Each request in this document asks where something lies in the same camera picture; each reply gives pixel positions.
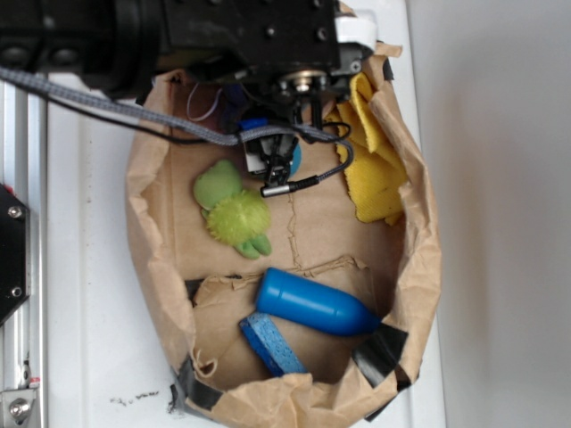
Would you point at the yellow cloth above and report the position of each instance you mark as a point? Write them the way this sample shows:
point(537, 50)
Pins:
point(376, 172)

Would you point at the blue sponge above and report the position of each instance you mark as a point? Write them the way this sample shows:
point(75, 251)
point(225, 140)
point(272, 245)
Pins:
point(270, 345)

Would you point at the silver corner bracket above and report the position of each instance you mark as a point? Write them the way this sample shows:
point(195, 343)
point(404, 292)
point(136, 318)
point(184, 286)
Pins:
point(19, 409)

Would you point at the crumpled brown paper bag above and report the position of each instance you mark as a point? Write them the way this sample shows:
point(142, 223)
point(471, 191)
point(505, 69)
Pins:
point(198, 290)

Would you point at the aluminium extrusion rail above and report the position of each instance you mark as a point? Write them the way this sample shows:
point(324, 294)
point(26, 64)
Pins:
point(23, 169)

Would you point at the teal dimpled ball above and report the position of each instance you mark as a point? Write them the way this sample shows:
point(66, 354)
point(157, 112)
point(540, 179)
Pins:
point(295, 160)

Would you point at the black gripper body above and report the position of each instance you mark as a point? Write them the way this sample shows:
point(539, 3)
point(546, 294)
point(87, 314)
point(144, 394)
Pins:
point(284, 52)

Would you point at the blue plastic bottle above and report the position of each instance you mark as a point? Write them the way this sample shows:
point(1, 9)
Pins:
point(305, 302)

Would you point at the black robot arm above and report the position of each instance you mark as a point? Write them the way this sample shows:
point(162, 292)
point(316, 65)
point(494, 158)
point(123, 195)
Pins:
point(112, 46)

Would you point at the black octagonal mount plate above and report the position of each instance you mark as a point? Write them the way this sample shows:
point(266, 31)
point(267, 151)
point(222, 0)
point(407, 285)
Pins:
point(14, 253)

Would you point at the green fuzzy toy turtle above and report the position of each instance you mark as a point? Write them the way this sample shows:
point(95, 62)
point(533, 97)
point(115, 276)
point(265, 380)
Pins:
point(235, 216)

